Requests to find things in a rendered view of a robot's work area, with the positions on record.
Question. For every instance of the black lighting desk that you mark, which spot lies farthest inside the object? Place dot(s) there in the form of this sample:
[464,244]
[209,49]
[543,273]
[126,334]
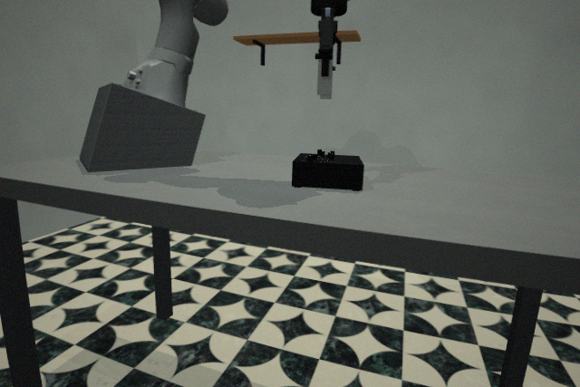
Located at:
[327,171]

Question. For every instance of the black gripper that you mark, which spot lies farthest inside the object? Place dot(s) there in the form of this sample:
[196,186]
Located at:
[327,33]

